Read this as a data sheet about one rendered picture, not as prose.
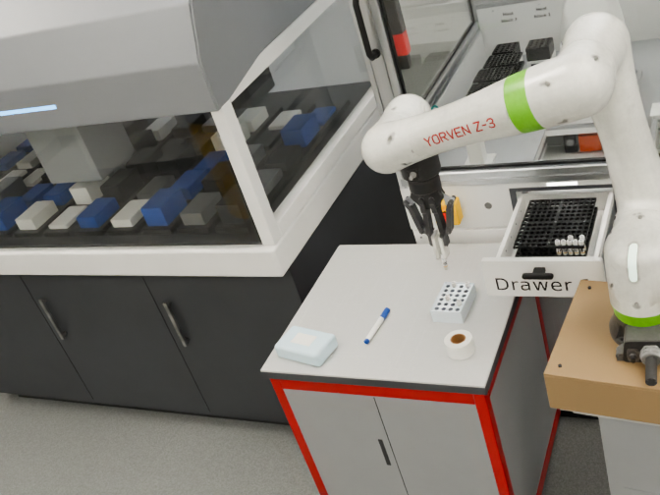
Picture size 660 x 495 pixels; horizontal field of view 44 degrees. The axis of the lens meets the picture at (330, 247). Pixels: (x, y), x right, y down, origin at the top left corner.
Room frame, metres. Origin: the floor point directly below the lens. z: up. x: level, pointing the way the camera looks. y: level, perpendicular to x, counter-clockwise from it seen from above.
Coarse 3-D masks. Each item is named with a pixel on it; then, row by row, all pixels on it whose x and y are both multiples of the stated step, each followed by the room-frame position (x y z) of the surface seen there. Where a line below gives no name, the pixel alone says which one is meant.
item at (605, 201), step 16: (544, 192) 1.91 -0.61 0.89; (560, 192) 1.89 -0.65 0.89; (576, 192) 1.86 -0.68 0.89; (592, 192) 1.84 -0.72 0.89; (608, 192) 1.81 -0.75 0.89; (608, 208) 1.74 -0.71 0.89; (512, 224) 1.82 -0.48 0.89; (608, 224) 1.70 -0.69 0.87; (512, 240) 1.79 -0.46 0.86; (592, 240) 1.71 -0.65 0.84; (496, 256) 1.70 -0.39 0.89; (512, 256) 1.76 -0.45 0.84
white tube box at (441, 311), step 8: (448, 288) 1.78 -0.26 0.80; (456, 288) 1.76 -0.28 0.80; (464, 288) 1.75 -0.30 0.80; (472, 288) 1.74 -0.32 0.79; (440, 296) 1.75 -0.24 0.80; (456, 296) 1.74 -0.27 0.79; (464, 296) 1.73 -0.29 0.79; (472, 296) 1.73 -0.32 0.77; (440, 304) 1.73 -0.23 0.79; (448, 304) 1.71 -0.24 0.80; (456, 304) 1.69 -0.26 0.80; (464, 304) 1.68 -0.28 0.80; (432, 312) 1.70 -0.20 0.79; (440, 312) 1.69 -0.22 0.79; (448, 312) 1.67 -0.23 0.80; (456, 312) 1.66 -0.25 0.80; (464, 312) 1.67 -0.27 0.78; (440, 320) 1.69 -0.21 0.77; (448, 320) 1.68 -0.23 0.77; (456, 320) 1.67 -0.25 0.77; (464, 320) 1.66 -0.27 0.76
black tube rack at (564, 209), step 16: (528, 208) 1.86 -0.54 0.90; (544, 208) 1.83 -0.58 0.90; (560, 208) 1.80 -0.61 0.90; (576, 208) 1.78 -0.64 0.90; (592, 208) 1.76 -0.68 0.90; (528, 224) 1.79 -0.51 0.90; (544, 224) 1.76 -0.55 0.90; (560, 224) 1.74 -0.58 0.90; (576, 224) 1.72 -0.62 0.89; (592, 224) 1.73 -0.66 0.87; (528, 240) 1.72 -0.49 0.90; (544, 240) 1.69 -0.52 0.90; (560, 240) 1.67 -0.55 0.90; (528, 256) 1.69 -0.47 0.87; (544, 256) 1.67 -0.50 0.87; (560, 256) 1.65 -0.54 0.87
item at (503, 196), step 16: (448, 192) 2.04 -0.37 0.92; (464, 192) 2.01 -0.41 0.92; (480, 192) 1.99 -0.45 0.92; (496, 192) 1.96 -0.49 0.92; (512, 192) 1.94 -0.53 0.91; (528, 192) 2.03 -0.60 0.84; (464, 208) 2.02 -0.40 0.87; (480, 208) 1.99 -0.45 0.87; (496, 208) 1.97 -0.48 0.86; (512, 208) 1.94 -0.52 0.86; (464, 224) 2.02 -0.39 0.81; (480, 224) 2.00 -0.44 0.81; (496, 224) 1.97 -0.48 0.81
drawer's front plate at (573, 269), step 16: (576, 256) 1.55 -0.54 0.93; (592, 256) 1.52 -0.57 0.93; (496, 272) 1.64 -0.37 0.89; (512, 272) 1.62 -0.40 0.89; (528, 272) 1.59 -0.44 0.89; (560, 272) 1.55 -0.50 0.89; (576, 272) 1.53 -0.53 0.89; (592, 272) 1.51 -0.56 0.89; (496, 288) 1.64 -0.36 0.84; (512, 288) 1.62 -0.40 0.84; (560, 288) 1.56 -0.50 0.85; (576, 288) 1.54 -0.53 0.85
